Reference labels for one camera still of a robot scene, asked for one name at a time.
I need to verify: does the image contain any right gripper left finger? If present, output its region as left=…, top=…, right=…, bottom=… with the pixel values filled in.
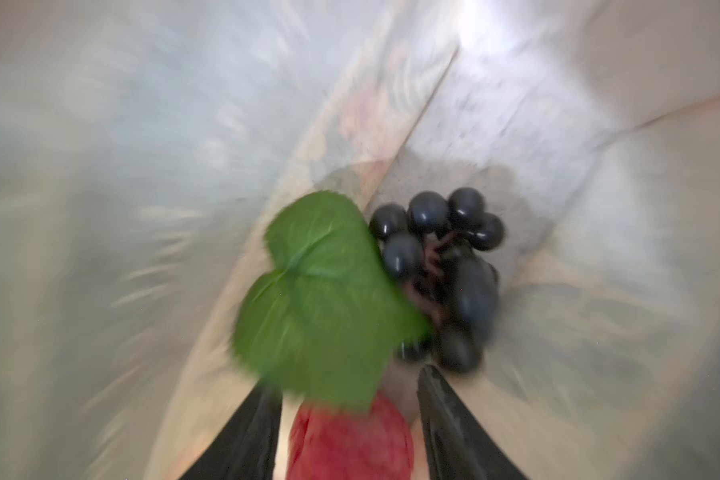
left=181, top=383, right=282, bottom=480

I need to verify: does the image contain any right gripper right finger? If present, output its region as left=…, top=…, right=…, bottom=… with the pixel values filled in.
left=417, top=365, right=526, bottom=480

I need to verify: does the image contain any red strawberry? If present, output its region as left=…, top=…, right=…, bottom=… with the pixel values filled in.
left=286, top=394, right=415, bottom=480

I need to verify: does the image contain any black grape bunch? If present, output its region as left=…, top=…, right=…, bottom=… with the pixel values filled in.
left=230, top=189, right=503, bottom=412

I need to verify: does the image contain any cream canvas grocery bag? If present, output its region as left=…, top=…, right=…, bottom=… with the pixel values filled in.
left=0, top=1, right=720, bottom=479

